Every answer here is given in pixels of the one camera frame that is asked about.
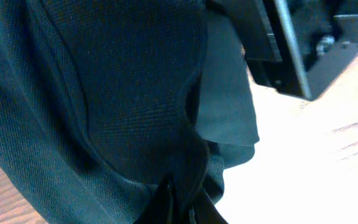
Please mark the black polo shirt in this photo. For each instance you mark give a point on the black polo shirt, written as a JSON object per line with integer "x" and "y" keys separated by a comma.
{"x": 101, "y": 100}

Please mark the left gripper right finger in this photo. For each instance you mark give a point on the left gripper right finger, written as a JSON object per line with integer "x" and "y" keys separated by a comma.
{"x": 203, "y": 211}

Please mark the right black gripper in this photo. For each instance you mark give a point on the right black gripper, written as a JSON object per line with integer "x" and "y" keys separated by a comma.
{"x": 296, "y": 47}

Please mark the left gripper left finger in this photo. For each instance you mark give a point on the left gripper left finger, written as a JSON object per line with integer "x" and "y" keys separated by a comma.
{"x": 161, "y": 208}

